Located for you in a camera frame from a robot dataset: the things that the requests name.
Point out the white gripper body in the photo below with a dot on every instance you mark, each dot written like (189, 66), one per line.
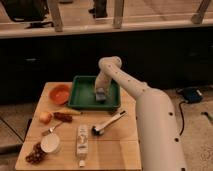
(102, 83)

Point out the white cup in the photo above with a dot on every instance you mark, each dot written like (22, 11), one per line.
(50, 143)

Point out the apple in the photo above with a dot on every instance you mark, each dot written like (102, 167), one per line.
(45, 117)

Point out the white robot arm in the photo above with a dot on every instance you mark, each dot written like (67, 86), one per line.
(159, 138)

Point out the orange bowl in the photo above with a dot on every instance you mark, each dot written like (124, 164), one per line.
(59, 95)

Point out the yellow banana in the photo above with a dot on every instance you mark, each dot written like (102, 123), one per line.
(70, 111)

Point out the green plastic tray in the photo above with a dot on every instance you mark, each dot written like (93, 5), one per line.
(82, 95)

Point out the white plastic bottle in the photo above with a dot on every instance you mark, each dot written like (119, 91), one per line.
(82, 144)

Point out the white dish brush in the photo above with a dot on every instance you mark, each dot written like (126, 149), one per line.
(98, 129)

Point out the blue box on floor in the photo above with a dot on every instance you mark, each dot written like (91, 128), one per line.
(192, 95)

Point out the bunch of dark grapes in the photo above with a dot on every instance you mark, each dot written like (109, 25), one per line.
(37, 155)

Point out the black bag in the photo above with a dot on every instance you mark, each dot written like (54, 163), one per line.
(32, 11)

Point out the metal fork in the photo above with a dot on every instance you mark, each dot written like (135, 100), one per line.
(50, 130)

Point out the brown sausage toy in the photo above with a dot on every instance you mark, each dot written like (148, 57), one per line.
(63, 117)

